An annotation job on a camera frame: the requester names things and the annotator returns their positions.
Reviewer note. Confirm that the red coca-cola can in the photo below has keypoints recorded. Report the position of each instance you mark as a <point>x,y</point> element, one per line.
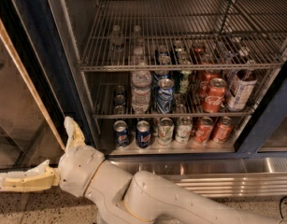
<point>206,75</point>
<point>215,92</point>

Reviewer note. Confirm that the stainless fridge base grille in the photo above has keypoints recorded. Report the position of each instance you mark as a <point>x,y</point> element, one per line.
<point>219,178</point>

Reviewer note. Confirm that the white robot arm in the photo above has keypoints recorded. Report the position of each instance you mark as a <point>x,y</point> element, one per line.
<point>123,198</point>

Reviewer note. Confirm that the left red can bottom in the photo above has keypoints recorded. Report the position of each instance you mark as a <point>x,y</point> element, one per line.
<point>204,128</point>

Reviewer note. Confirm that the middle wire fridge shelf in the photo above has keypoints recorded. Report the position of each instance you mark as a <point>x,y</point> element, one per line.
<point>115,100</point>

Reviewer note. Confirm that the green soda can middle shelf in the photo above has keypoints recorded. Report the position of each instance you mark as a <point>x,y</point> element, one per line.
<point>184,80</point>

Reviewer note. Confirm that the right white-green can bottom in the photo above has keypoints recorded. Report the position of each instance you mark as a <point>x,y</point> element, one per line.
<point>183,131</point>

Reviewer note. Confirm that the upper wire fridge shelf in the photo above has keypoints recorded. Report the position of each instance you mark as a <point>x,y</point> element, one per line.
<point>178,33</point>

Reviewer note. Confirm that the glass fridge door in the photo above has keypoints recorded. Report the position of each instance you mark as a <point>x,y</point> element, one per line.
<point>40,84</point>

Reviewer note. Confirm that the dark blue fridge frame post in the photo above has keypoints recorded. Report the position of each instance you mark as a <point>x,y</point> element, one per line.
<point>267,117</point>

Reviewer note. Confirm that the wire fridge shelf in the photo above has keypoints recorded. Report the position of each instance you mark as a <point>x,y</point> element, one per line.
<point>115,100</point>
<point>178,33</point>

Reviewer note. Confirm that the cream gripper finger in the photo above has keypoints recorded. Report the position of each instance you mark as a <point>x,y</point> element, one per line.
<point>75,136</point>
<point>39,178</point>

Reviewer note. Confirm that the blue Pepsi can middle shelf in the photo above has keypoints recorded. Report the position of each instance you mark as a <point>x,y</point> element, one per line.
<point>164,95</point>

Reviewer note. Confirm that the rear red Coca-Cola can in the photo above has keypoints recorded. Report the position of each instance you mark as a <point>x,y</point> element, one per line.
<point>206,75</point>

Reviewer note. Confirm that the rear left water bottle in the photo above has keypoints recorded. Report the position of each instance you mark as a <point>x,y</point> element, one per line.
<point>116,39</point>

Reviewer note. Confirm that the pepsi can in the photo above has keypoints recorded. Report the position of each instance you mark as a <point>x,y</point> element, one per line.
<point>143,134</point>
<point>120,129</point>

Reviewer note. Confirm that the front clear water bottle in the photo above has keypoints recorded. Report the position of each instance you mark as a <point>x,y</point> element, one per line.
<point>140,83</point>

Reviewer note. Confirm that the left white-green can bottom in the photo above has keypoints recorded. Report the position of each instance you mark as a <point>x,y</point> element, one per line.
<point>165,131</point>

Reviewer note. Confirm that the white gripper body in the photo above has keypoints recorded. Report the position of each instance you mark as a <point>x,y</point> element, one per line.
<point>78,169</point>

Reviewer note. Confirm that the white labelled coffee bottle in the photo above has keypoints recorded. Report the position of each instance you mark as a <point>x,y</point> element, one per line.
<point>240,90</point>

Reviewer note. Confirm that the front red Coca-Cola can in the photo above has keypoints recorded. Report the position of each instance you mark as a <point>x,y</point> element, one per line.
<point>215,92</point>

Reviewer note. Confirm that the right Pepsi can bottom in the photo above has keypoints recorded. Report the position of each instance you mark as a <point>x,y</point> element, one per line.
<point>143,134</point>

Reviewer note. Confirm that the right red can bottom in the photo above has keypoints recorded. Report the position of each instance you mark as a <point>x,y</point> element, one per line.
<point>222,130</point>

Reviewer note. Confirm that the rear middle water bottle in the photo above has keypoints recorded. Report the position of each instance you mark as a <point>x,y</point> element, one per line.
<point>138,40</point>

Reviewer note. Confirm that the left Pepsi can bottom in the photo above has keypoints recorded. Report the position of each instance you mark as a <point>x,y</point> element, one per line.
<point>120,129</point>

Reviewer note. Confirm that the white-green can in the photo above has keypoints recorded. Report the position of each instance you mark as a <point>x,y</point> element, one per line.
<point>183,131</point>
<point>165,131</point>

